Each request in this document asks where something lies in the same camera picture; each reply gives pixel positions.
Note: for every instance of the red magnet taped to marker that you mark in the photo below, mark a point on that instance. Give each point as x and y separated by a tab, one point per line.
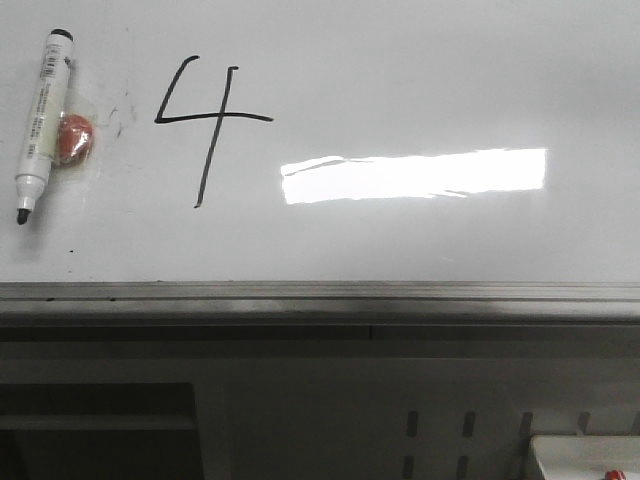
75	139

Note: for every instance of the white whiteboard marker pen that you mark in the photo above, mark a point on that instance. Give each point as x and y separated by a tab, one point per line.
41	136

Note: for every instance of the white whiteboard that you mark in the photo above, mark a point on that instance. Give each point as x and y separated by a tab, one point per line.
331	140

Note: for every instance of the grey aluminium whiteboard tray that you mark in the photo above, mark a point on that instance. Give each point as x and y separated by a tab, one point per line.
44	308

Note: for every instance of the white slotted metal panel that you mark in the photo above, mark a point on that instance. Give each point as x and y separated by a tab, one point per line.
403	418

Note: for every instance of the white plastic bin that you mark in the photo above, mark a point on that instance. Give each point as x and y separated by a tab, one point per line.
581	457

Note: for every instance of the small red object in bin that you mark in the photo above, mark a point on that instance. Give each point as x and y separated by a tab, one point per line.
615	475

